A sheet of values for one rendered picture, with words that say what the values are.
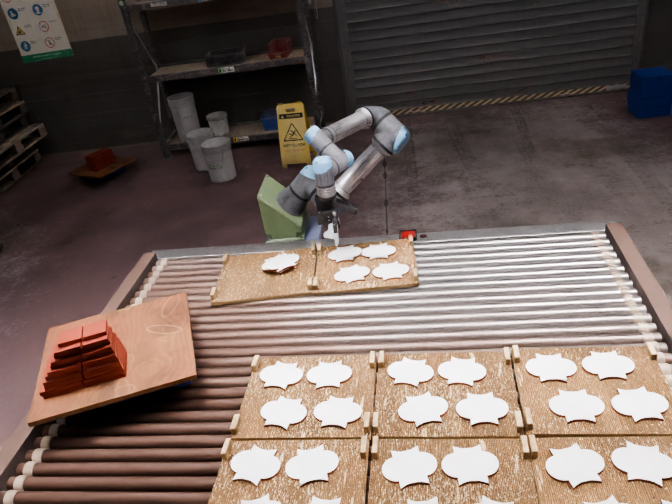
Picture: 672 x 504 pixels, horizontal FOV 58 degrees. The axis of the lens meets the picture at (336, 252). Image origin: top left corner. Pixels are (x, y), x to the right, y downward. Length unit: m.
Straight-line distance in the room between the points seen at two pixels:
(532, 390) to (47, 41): 6.81
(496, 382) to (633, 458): 0.42
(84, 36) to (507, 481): 6.75
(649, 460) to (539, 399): 0.32
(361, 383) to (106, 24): 6.10
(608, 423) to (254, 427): 0.98
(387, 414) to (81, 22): 6.39
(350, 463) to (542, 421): 0.54
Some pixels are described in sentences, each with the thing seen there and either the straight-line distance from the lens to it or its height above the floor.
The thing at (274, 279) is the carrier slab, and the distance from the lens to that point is 2.49.
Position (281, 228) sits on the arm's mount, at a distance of 2.86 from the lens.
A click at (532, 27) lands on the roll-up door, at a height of 0.78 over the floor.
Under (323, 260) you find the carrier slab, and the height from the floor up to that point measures 0.94.
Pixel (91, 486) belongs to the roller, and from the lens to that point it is 1.96.
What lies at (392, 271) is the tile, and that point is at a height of 0.94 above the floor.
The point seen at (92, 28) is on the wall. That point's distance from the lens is 7.55.
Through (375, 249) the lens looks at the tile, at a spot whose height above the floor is 0.94.
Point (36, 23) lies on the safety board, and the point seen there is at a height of 1.49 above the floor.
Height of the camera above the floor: 2.24
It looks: 30 degrees down
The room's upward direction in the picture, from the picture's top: 9 degrees counter-clockwise
